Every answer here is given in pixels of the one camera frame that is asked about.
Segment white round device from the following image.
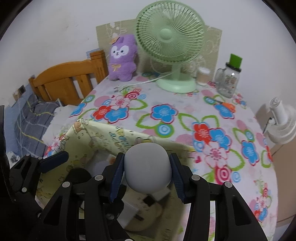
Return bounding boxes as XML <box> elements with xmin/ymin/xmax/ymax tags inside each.
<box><xmin>124</xmin><ymin>143</ymin><xmax>172</xmax><ymax>194</ymax></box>

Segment cotton swab container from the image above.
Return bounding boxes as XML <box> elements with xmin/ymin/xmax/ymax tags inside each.
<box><xmin>196</xmin><ymin>67</ymin><xmax>211</xmax><ymax>86</ymax></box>

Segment white fan cable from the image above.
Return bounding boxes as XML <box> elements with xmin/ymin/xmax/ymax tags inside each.
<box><xmin>114</xmin><ymin>71</ymin><xmax>173</xmax><ymax>91</ymax></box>

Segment floral tablecloth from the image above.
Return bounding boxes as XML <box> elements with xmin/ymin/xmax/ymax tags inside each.
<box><xmin>47</xmin><ymin>73</ymin><xmax>278</xmax><ymax>240</ymax></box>

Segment wooden chair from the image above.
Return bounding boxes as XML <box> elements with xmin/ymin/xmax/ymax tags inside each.
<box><xmin>29</xmin><ymin>50</ymin><xmax>108</xmax><ymax>105</ymax></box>

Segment white small charger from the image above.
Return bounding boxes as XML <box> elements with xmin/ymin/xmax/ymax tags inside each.
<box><xmin>143</xmin><ymin>187</ymin><xmax>171</xmax><ymax>207</ymax></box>

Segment orange handled scissors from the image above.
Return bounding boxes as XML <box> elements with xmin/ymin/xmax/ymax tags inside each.
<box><xmin>214</xmin><ymin>99</ymin><xmax>236</xmax><ymax>113</ymax></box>

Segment green desk fan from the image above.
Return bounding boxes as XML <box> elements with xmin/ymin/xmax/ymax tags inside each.
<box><xmin>135</xmin><ymin>1</ymin><xmax>205</xmax><ymax>93</ymax></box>

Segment beige patterned board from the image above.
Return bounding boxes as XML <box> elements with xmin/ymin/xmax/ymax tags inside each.
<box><xmin>96</xmin><ymin>19</ymin><xmax>222</xmax><ymax>77</ymax></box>

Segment yellow patterned storage box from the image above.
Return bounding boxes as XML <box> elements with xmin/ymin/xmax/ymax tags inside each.
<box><xmin>36</xmin><ymin>118</ymin><xmax>194</xmax><ymax>240</ymax></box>

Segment purple plush toy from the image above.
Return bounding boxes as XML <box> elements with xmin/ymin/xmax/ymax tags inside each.
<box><xmin>108</xmin><ymin>34</ymin><xmax>137</xmax><ymax>82</ymax></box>

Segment white 45W charger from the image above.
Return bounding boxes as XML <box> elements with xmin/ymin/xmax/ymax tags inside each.
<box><xmin>117</xmin><ymin>201</ymin><xmax>144</xmax><ymax>228</ymax></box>

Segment glass jar green lid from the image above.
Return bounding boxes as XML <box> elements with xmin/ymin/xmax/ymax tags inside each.
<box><xmin>214</xmin><ymin>54</ymin><xmax>242</xmax><ymax>98</ymax></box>

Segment white floor fan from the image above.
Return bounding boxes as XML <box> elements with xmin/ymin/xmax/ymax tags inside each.
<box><xmin>263</xmin><ymin>97</ymin><xmax>296</xmax><ymax>145</ymax></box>

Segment plaid blue bedding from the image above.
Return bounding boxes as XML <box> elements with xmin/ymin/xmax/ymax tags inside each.
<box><xmin>4</xmin><ymin>84</ymin><xmax>61</xmax><ymax>158</ymax></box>

